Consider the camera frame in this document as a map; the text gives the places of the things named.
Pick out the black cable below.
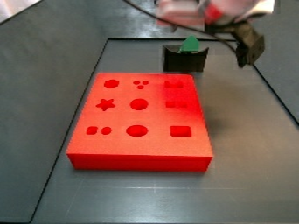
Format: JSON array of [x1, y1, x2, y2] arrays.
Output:
[[123, 0, 239, 55]]

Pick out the black curved fixture block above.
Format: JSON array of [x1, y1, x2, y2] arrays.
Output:
[[163, 45, 209, 72]]

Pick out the red foam shape-sorter block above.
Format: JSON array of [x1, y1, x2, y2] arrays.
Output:
[[67, 73, 212, 172]]

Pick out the white and red gripper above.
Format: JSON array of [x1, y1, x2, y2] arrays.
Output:
[[155, 0, 276, 28]]

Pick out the green three-prong object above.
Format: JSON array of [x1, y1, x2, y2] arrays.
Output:
[[179, 36, 200, 53]]

